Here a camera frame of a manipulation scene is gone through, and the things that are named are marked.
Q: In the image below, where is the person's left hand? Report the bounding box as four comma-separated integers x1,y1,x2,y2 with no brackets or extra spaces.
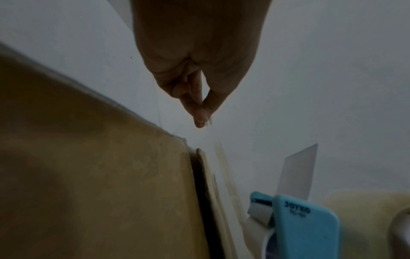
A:
131,0,273,128

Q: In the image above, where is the brown cardboard box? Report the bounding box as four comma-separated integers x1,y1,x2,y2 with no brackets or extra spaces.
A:
0,43,240,259

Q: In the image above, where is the blue white tape dispenser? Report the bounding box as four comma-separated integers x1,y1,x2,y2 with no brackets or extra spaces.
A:
246,143,341,259

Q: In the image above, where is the clear tape roll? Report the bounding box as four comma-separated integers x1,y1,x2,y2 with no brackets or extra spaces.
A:
323,190,410,259

